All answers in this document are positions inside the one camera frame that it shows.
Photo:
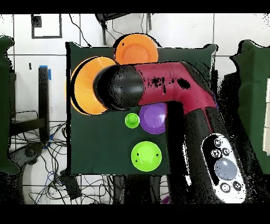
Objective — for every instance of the green cup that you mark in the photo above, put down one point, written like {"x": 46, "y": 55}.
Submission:
{"x": 132, "y": 120}

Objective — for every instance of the orange bowl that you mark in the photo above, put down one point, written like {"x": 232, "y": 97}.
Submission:
{"x": 84, "y": 88}
{"x": 136, "y": 50}

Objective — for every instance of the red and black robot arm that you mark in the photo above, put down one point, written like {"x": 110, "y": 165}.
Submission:
{"x": 173, "y": 84}

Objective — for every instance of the purple bowl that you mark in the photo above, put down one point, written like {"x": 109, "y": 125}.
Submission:
{"x": 153, "y": 120}

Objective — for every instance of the green bowl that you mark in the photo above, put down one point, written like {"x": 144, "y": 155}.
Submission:
{"x": 146, "y": 156}

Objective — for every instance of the dark green table cloth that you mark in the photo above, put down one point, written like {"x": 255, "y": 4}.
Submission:
{"x": 95, "y": 152}

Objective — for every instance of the purple plastic item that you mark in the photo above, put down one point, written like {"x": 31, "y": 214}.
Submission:
{"x": 166, "y": 199}

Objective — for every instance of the black power adapter box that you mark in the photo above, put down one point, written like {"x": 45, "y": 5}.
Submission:
{"x": 70, "y": 186}

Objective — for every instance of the green cloth covered table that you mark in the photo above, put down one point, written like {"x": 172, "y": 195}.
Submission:
{"x": 4, "y": 105}
{"x": 255, "y": 84}

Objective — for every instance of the white box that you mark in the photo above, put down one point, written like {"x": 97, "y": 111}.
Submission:
{"x": 267, "y": 116}

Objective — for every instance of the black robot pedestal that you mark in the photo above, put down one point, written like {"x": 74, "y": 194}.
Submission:
{"x": 137, "y": 188}

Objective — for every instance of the black camera tripod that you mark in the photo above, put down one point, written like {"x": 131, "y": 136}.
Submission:
{"x": 104, "y": 31}

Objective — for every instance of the black table frame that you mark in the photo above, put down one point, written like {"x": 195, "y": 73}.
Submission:
{"x": 43, "y": 95}

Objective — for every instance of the grey pedestal foot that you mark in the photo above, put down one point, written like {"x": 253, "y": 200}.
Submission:
{"x": 30, "y": 152}

